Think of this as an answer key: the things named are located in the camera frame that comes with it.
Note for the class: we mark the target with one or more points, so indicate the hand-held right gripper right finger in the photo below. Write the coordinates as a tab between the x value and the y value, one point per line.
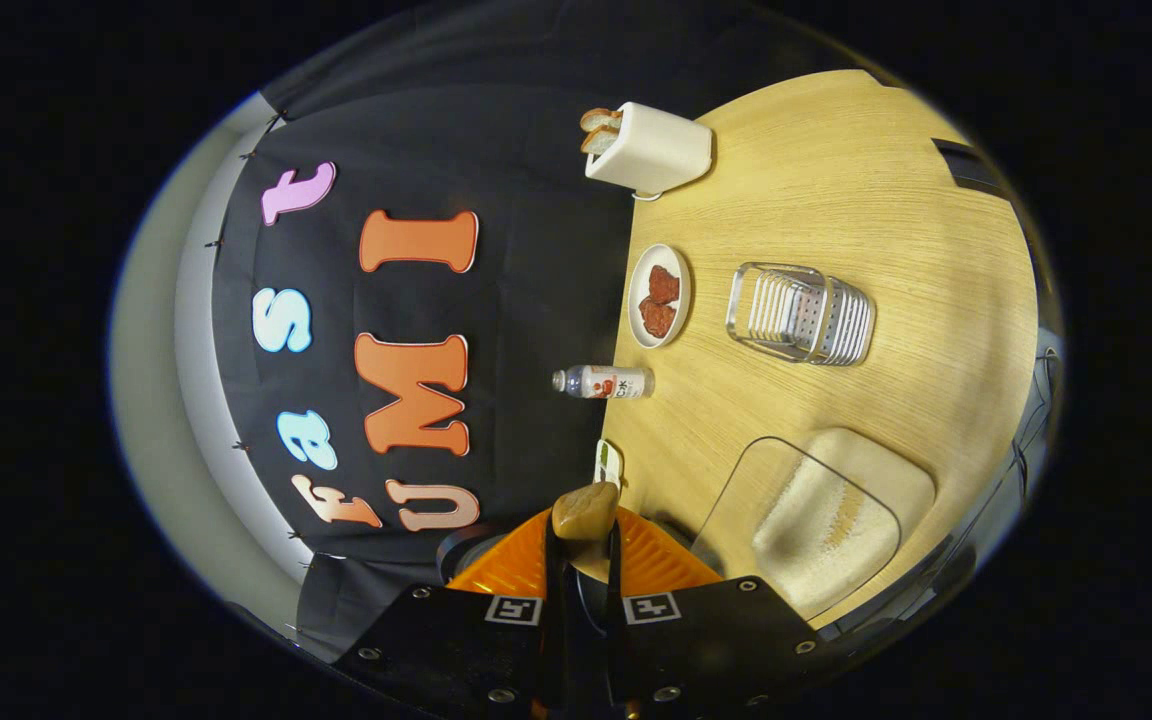
618	640

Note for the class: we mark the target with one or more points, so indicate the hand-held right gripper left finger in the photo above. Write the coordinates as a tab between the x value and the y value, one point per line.
551	640

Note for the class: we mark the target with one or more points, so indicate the dark grey rice cooker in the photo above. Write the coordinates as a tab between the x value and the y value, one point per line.
466	550

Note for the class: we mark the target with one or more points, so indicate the wooden spoon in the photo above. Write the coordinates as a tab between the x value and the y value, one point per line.
586	510

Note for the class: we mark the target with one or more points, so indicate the metal chopstick holder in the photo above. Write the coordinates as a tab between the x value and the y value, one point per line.
806	315

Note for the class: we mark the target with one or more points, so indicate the small white dish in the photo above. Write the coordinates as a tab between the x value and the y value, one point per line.
608	465

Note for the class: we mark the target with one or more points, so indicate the clear plastic lid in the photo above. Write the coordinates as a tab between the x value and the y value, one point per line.
736	510

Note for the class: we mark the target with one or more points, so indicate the clear drink bottle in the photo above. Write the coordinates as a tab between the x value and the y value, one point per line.
606	382

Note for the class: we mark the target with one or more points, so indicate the red meat piece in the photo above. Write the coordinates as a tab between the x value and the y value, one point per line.
666	285
656	318

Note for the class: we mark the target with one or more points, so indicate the white oval plate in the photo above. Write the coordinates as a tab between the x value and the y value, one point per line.
636	300

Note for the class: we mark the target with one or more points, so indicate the white toaster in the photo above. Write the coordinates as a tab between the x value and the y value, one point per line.
656	150

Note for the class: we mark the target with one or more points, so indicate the black table bracket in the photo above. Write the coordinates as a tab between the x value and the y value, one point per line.
971	168

